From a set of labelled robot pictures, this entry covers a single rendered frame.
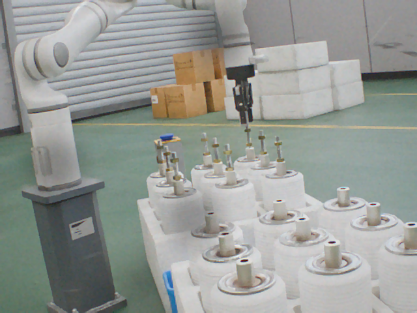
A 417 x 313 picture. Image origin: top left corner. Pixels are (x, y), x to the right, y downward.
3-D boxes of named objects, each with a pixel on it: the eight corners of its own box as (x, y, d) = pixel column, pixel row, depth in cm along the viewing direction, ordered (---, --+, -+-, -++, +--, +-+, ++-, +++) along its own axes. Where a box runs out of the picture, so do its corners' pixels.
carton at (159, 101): (176, 113, 575) (172, 83, 569) (191, 112, 556) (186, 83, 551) (153, 117, 557) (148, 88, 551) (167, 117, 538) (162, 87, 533)
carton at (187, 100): (207, 113, 525) (203, 81, 519) (187, 118, 510) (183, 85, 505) (188, 113, 548) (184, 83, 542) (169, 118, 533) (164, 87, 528)
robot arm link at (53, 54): (100, -3, 130) (68, 5, 133) (43, 44, 109) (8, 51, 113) (112, 32, 135) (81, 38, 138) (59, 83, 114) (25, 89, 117)
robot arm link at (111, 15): (114, 2, 157) (73, 36, 137) (112, -30, 151) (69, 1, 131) (143, 4, 155) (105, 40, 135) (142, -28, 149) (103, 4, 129)
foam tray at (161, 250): (168, 319, 117) (154, 241, 113) (146, 261, 154) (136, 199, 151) (335, 280, 124) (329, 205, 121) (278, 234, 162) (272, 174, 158)
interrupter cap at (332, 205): (333, 216, 92) (332, 212, 91) (316, 205, 99) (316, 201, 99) (373, 207, 93) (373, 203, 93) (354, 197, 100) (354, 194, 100)
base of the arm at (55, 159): (51, 192, 116) (37, 113, 113) (35, 188, 123) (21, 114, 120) (88, 182, 122) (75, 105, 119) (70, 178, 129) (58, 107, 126)
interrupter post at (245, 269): (240, 290, 68) (236, 265, 68) (236, 283, 70) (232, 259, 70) (258, 286, 68) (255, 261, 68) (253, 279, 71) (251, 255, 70)
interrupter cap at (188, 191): (178, 201, 116) (178, 197, 116) (155, 197, 121) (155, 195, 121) (204, 192, 121) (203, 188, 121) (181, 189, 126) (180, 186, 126)
